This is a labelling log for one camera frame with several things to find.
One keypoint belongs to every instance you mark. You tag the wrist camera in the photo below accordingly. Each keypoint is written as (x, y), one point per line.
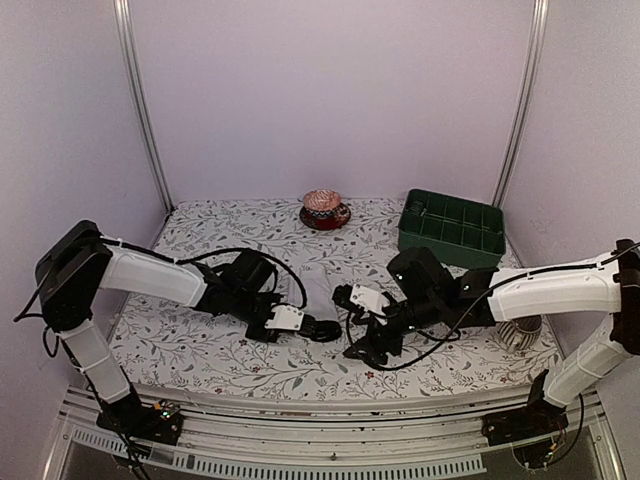
(357, 298)
(290, 318)

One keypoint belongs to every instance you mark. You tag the green divided organizer tray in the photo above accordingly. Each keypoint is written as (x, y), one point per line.
(459, 232)

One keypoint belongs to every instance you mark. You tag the dark red saucer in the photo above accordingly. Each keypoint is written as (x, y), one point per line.
(326, 220)

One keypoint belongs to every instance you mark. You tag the white black-trimmed underwear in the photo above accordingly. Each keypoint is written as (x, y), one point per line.
(320, 322)

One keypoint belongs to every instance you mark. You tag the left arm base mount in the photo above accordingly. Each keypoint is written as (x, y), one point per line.
(160, 422)

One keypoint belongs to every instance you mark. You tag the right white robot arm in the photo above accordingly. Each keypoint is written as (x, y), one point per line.
(608, 283)

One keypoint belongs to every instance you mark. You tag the aluminium frame post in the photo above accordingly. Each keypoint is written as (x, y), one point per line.
(127, 42)
(533, 56)

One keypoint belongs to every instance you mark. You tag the right aluminium frame post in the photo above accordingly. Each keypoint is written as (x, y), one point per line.
(533, 56)

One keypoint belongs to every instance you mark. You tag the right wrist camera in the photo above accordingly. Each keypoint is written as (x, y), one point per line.
(357, 298)

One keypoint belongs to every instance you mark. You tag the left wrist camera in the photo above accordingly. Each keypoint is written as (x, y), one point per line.
(290, 318)

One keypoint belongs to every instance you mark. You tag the floral tablecloth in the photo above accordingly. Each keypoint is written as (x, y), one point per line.
(161, 344)

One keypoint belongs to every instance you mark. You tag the red patterned bowl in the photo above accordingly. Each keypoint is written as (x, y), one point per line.
(321, 203)

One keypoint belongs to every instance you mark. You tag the front aluminium rail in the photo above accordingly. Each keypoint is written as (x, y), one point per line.
(438, 437)

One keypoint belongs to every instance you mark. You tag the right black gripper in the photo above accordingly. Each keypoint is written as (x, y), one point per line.
(370, 343)

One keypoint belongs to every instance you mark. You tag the left aluminium frame post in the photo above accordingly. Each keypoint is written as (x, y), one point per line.
(127, 42)

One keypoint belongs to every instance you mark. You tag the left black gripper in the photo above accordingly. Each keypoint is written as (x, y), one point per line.
(262, 336)

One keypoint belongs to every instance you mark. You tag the striped glass mug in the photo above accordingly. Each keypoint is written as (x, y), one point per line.
(520, 333)

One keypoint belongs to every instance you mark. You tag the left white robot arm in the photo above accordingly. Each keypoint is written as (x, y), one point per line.
(85, 263)

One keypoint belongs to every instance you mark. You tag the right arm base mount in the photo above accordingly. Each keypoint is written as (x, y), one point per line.
(537, 417)

